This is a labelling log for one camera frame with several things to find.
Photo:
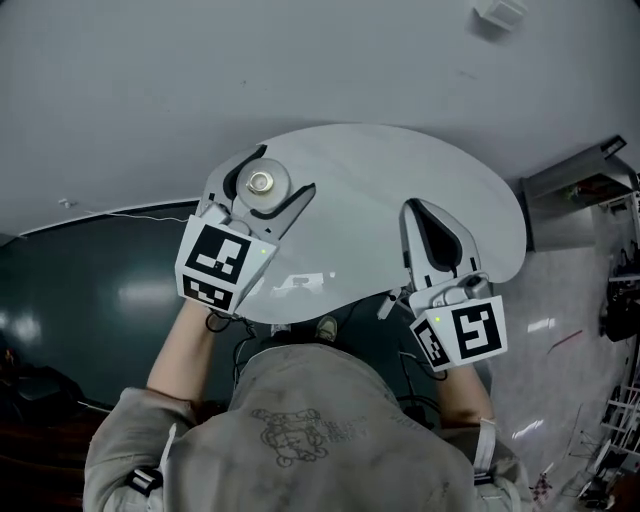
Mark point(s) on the grey printed shirt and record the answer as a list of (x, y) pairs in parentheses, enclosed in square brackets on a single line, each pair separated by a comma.
[(310, 400)]

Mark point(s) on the person's left forearm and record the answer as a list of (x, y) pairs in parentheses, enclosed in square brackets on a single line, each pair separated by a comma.
[(185, 360)]

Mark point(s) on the black bag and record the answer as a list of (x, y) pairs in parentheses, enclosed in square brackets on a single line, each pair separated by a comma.
[(622, 312)]

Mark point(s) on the white wall plug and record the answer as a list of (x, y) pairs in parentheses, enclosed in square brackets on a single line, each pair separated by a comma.
[(65, 203)]

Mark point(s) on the red stick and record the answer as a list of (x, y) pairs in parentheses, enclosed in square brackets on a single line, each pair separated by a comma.
[(565, 341)]

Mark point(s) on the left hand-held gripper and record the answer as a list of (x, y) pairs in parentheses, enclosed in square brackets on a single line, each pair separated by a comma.
[(220, 260)]

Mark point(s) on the person's left shoe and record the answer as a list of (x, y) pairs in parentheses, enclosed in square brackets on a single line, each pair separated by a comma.
[(281, 329)]

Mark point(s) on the white kidney-shaped table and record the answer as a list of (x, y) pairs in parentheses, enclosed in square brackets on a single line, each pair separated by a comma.
[(375, 200)]

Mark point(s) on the grey shelf unit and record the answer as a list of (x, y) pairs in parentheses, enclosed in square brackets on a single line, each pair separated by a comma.
[(565, 210)]

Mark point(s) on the person's right shoe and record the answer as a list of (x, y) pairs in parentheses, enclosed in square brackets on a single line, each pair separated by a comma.
[(327, 328)]

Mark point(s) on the brown wooden furniture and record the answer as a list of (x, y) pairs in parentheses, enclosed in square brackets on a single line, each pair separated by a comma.
[(40, 460)]

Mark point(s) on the checkered cloth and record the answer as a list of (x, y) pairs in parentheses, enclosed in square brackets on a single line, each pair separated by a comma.
[(542, 489)]

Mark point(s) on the person's right forearm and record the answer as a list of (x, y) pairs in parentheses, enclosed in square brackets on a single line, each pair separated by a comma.
[(465, 400)]

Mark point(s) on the white wall box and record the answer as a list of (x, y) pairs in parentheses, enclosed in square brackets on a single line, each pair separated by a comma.
[(500, 12)]

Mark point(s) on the black framed picture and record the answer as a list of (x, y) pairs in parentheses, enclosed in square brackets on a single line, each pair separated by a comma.
[(614, 146)]

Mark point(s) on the black chair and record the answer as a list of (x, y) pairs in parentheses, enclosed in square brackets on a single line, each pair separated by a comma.
[(40, 387)]

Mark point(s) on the white power strip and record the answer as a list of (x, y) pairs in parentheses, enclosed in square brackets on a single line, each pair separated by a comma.
[(387, 304)]

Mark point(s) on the person's shoe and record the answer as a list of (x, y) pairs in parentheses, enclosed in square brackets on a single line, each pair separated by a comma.
[(327, 328), (281, 329)]

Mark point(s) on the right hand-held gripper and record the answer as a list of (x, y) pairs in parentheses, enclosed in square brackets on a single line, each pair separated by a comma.
[(470, 330)]

